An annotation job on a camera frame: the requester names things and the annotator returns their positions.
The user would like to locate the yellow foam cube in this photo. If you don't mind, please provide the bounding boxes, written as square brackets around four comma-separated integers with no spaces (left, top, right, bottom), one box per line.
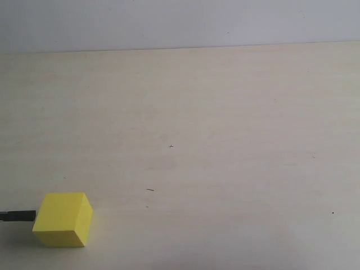
[32,192,93,248]

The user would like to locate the black white marker pen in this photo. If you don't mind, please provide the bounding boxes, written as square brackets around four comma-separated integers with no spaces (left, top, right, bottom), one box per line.
[0,210,37,222]

